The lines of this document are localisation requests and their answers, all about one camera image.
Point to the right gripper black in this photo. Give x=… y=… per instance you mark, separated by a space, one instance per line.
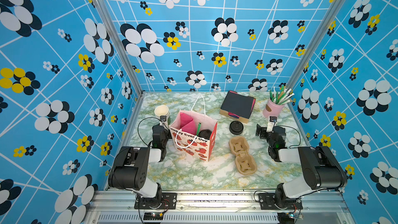
x=264 y=132

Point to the black coffee cup lid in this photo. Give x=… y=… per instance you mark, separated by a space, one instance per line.
x=205 y=134

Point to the green drinking straw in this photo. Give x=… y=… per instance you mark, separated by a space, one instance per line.
x=198 y=129

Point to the red white gift bag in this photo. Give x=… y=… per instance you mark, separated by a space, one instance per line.
x=191 y=144

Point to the pink napkin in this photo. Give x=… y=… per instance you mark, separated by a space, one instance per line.
x=187 y=124

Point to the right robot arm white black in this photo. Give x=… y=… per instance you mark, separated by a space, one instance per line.
x=320 y=169

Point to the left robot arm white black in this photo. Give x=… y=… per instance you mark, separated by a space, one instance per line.
x=129 y=171

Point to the pink straw holder cup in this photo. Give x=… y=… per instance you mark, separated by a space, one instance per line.
x=272 y=109

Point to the black lid stack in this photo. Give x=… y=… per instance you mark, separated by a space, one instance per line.
x=236 y=127

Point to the black napkin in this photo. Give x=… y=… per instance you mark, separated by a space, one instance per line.
x=238 y=104

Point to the brown cardboard cup carrier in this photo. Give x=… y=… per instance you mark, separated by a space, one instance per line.
x=244 y=162

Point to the white green straws bundle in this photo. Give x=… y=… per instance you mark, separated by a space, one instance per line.
x=281 y=97

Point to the green white paper cup stack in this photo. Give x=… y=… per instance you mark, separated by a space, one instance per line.
x=162 y=110

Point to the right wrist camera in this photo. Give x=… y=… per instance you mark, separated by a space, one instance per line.
x=271 y=123

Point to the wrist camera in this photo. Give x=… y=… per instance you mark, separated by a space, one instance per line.
x=271 y=123
x=164 y=121

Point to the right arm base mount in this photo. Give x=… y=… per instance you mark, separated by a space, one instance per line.
x=276 y=202

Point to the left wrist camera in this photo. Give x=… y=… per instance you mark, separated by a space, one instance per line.
x=164 y=121

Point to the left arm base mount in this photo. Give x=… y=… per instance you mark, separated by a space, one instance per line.
x=165 y=201

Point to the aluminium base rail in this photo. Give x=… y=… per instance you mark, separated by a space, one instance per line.
x=219 y=207

